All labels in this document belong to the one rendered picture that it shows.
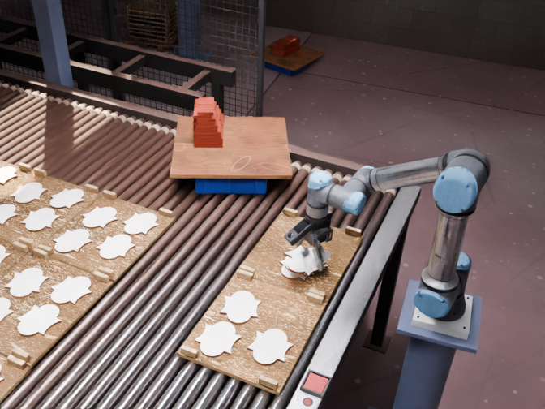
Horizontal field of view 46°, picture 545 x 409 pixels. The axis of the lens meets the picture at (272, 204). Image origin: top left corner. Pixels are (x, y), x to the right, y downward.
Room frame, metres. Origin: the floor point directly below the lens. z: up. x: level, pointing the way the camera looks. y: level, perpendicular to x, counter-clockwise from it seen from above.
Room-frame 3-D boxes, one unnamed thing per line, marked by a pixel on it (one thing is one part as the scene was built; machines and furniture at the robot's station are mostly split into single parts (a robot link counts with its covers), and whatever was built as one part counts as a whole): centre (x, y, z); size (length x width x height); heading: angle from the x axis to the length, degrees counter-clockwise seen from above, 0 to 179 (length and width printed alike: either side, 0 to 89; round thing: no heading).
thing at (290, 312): (1.45, 0.04, 0.93); 0.41 x 0.35 x 0.02; 158
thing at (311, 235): (1.75, -0.16, 1.13); 0.09 x 0.08 x 0.12; 122
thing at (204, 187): (2.36, 0.19, 0.97); 0.31 x 0.31 x 0.10; 4
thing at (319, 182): (1.74, -0.15, 1.29); 0.09 x 0.08 x 0.11; 60
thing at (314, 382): (1.24, -0.16, 0.92); 0.06 x 0.06 x 0.01; 67
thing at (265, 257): (1.83, -0.12, 0.93); 0.41 x 0.35 x 0.02; 157
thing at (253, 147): (2.43, 0.19, 1.03); 0.50 x 0.50 x 0.02; 4
